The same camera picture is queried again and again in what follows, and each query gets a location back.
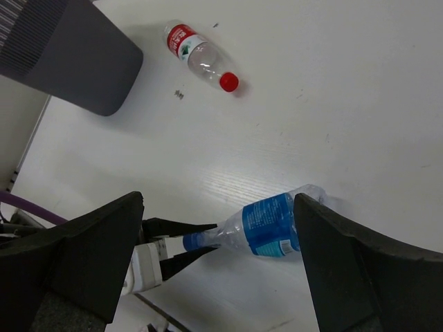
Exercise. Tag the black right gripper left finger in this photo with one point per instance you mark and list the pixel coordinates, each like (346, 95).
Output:
(69, 277)

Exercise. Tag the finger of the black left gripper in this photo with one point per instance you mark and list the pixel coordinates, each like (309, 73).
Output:
(172, 266)
(155, 228)

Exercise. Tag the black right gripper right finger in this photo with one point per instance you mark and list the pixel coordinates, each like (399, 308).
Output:
(362, 280)

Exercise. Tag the crushed bottle blue label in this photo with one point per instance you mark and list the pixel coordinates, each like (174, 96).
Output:
(265, 228)

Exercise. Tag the clear bottle red label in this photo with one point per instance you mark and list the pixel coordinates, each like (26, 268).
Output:
(203, 58)

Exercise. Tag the grey mesh waste bin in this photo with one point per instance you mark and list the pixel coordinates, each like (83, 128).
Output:
(70, 50)

